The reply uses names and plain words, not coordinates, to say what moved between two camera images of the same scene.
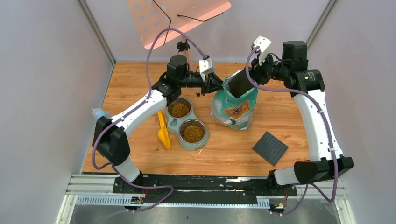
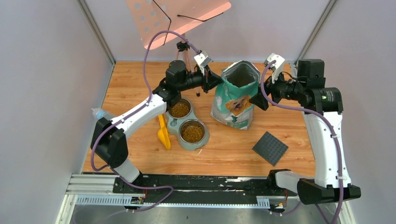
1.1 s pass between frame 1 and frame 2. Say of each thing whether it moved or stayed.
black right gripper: moved
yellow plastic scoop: stayed
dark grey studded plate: stayed
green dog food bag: moved
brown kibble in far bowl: stayed
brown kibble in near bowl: stayed
